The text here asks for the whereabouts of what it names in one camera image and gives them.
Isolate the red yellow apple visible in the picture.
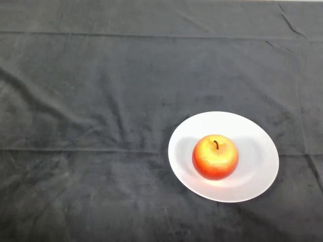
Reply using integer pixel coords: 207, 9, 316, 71
192, 134, 239, 182

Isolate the white round plate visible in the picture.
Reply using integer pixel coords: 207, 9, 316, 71
168, 111, 280, 203

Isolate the black cloth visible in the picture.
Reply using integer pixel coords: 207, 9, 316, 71
0, 0, 323, 242

